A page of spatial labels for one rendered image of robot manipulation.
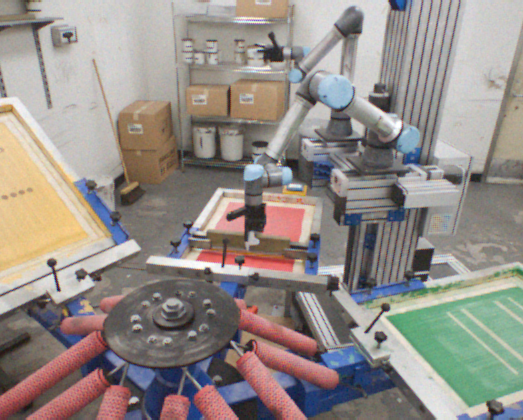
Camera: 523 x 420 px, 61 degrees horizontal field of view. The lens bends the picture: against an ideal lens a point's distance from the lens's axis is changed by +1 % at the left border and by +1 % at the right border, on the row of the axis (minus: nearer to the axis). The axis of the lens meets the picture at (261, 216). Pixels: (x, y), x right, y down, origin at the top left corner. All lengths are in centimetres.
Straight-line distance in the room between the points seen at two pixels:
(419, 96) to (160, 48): 392
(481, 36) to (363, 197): 355
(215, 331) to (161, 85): 496
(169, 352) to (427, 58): 179
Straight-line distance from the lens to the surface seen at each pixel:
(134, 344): 100
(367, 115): 184
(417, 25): 227
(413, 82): 229
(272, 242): 184
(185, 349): 97
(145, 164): 512
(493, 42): 550
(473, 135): 567
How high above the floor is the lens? 197
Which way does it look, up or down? 27 degrees down
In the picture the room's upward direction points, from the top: 1 degrees clockwise
